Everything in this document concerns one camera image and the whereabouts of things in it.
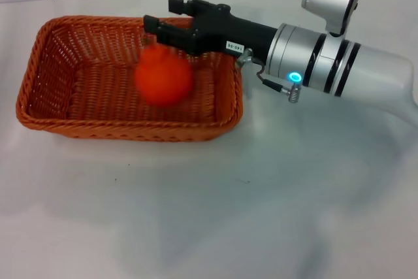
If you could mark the orange woven wicker basket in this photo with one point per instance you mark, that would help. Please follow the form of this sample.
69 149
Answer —
98 96

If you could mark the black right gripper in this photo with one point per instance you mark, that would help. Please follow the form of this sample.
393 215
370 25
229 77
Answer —
235 35

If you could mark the orange toy tangerine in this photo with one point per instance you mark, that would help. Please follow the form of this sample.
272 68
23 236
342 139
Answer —
163 78

